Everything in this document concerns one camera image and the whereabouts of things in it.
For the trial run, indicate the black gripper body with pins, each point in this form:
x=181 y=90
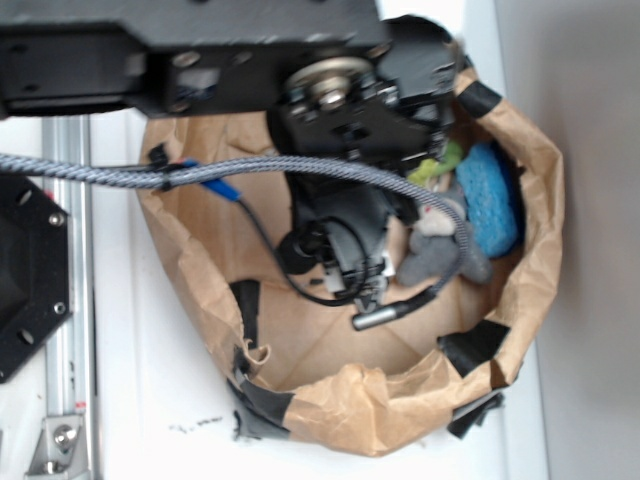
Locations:
x=342 y=225

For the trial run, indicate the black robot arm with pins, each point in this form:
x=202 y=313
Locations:
x=353 y=103

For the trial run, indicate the grey plush mouse toy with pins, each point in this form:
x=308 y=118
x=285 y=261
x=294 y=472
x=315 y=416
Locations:
x=432 y=247

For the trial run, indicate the green plush toy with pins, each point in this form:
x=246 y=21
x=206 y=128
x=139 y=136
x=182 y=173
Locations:
x=430 y=168

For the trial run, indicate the brown paper bag bin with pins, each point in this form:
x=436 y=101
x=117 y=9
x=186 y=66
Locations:
x=302 y=367

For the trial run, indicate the blue sponge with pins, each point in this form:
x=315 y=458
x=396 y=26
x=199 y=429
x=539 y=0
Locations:
x=489 y=203

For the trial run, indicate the aluminium rail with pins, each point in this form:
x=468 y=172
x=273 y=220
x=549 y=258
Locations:
x=71 y=378

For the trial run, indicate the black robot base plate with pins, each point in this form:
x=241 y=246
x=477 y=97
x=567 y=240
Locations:
x=35 y=278

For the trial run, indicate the metal corner bracket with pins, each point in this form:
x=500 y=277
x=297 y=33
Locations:
x=61 y=451

